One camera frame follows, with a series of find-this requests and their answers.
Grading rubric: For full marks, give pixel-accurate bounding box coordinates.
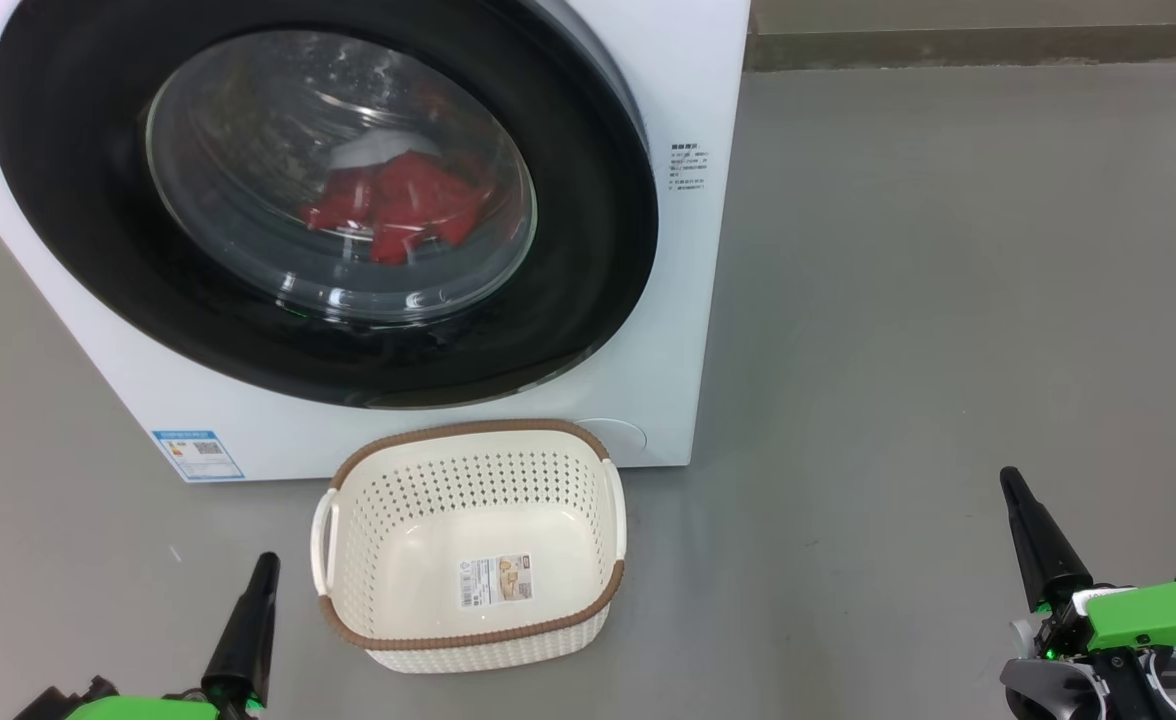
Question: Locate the red and white garment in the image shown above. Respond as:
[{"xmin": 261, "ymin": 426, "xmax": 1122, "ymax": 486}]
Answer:
[{"xmin": 300, "ymin": 130, "xmax": 497, "ymax": 266}]

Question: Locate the cream perforated laundry basket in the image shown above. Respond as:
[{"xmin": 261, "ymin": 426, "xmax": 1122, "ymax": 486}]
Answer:
[{"xmin": 310, "ymin": 419, "xmax": 628, "ymax": 674}]

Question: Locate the white front-load washing machine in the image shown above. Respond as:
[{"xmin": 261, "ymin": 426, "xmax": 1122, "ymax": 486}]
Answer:
[{"xmin": 0, "ymin": 0, "xmax": 752, "ymax": 483}]

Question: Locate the printed product label sticker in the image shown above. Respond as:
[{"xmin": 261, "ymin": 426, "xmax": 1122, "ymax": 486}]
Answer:
[{"xmin": 459, "ymin": 555, "xmax": 534, "ymax": 609}]

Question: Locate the round white filter cover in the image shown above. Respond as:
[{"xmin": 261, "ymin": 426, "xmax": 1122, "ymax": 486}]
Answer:
[{"xmin": 576, "ymin": 418, "xmax": 648, "ymax": 466}]

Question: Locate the black round glass washer door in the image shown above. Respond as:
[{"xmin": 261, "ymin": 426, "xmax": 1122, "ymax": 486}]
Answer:
[{"xmin": 0, "ymin": 0, "xmax": 660, "ymax": 410}]

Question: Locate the blue energy label sticker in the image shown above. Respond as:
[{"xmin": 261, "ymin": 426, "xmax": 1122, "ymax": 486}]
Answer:
[{"xmin": 151, "ymin": 430, "xmax": 246, "ymax": 482}]

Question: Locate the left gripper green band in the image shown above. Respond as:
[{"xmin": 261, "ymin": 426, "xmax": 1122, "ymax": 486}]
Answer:
[{"xmin": 66, "ymin": 552, "xmax": 281, "ymax": 720}]

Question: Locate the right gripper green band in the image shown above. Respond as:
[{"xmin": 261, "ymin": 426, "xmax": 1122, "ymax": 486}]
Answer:
[{"xmin": 999, "ymin": 466, "xmax": 1176, "ymax": 720}]

